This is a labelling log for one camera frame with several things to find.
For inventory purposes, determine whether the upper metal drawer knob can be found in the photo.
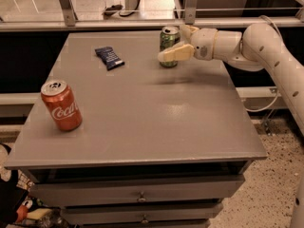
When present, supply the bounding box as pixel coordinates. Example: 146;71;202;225
137;192;146;203

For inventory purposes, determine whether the lower metal drawer knob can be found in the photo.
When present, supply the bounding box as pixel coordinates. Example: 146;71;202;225
141;216;149;224

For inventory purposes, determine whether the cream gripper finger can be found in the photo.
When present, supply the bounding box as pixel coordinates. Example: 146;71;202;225
180;25;200;44
158;44;195;62

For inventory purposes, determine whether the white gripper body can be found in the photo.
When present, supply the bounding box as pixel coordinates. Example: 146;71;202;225
191;28;242;61

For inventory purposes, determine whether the lower grey drawer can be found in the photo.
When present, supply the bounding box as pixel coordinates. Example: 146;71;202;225
62;202;222;225

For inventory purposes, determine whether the white stand base outside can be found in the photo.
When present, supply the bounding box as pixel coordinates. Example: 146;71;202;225
103;0;141;18

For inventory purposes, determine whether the blue snack packet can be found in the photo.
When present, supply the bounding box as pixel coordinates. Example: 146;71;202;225
95;47;124;70

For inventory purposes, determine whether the grey drawer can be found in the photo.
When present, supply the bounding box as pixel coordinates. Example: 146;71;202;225
30;175;245;207
62;202;222;225

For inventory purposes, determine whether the metal drawer knob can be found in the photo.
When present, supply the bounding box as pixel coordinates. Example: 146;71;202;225
137;192;146;203
141;216;149;224

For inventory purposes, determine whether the metal window railing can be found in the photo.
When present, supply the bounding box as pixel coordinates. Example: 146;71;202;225
0;0;304;32

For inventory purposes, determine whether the red Coca-Cola can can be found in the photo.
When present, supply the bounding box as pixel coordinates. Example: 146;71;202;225
41;80;83;131

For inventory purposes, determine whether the penguin plush toy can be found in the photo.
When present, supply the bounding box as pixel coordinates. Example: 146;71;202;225
0;142;53;228

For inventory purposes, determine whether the upper grey drawer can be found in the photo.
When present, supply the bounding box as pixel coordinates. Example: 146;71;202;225
30;175;245;207

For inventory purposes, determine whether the green soda can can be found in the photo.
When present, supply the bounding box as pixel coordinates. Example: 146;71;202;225
159;26;181;68

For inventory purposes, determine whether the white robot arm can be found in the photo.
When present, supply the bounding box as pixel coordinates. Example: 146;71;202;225
159;23;304;228

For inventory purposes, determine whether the grey drawer cabinet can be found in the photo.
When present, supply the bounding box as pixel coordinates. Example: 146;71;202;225
7;31;266;228

